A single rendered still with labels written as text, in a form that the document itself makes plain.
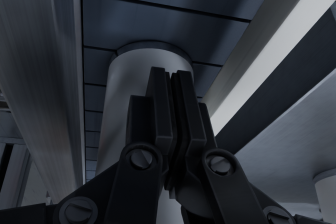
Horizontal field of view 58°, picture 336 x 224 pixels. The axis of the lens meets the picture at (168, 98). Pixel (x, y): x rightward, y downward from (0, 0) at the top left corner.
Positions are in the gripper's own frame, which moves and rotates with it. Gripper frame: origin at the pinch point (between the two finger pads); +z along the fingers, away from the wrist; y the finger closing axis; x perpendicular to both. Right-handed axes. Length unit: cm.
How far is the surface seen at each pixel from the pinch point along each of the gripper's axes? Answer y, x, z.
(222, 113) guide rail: 3.7, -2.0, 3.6
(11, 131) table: -14.1, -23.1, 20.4
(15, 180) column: -12.6, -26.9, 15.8
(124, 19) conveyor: -2.0, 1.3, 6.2
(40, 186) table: -14, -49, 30
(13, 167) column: -13.2, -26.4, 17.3
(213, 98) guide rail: 3.3, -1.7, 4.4
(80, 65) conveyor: -4.3, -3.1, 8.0
